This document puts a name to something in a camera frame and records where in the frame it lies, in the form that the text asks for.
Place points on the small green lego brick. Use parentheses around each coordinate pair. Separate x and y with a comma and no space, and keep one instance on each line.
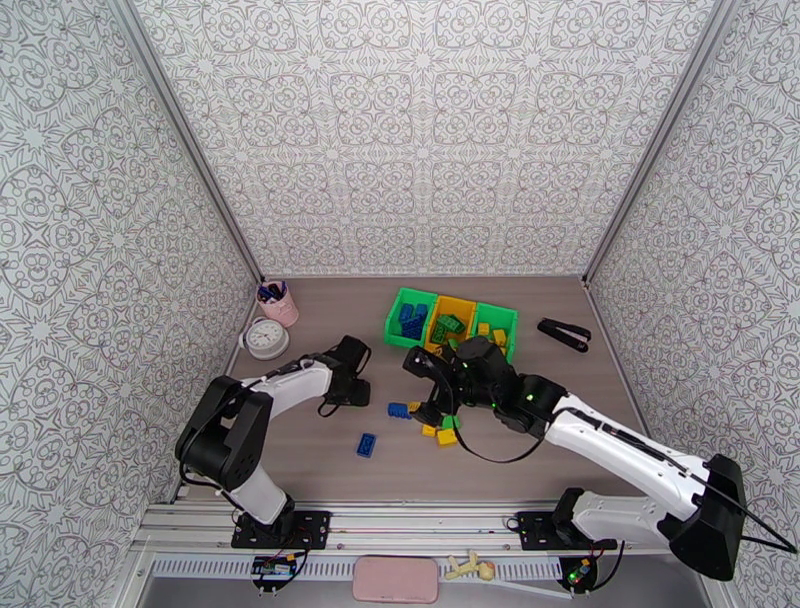
(451,424)
(454,344)

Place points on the small blue lego brick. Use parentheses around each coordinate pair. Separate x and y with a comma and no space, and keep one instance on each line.
(422,311)

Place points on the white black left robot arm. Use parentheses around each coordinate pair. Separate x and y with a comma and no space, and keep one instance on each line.
(294,381)

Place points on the green plastic bin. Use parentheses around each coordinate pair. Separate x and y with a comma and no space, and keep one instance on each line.
(394,325)
(509,325)

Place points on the yellow plastic bin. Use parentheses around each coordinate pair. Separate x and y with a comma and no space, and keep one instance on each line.
(465,309)

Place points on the black stapler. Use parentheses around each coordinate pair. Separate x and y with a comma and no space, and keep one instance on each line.
(562,333)

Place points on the pink metal cup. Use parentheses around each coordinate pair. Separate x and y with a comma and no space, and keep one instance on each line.
(281,312)

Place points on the white alarm clock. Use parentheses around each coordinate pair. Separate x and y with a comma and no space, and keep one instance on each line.
(265,337)

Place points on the thick blue pen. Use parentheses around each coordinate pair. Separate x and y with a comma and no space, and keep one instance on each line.
(267,292)

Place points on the wooden toy figure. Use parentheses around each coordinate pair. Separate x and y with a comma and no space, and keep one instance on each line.
(469,567)

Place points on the pink rectangular case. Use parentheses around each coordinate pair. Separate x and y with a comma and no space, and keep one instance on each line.
(395,580)

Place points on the small circuit board green light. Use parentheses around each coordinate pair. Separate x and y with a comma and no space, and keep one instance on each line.
(578,572)

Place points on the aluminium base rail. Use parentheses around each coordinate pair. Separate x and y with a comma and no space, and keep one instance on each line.
(425,522)

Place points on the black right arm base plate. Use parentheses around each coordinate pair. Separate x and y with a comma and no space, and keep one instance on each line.
(537,531)

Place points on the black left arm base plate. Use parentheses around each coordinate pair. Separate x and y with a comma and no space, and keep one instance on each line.
(309,531)

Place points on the grey metal corner post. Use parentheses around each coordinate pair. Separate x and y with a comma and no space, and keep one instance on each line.
(656,134)
(187,137)

